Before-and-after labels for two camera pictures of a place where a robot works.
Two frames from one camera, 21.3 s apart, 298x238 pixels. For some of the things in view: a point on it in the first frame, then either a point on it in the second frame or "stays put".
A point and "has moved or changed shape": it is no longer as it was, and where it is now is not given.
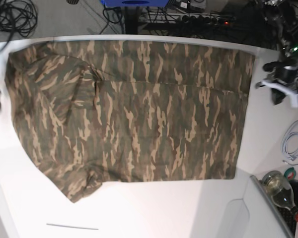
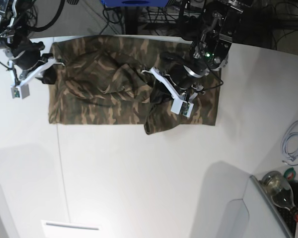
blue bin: (135, 3) stays put
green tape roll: (290, 173) stays put
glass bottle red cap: (281, 192) stays put
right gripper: (286, 69) -> (174, 67)
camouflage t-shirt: (131, 110) has moved or changed shape
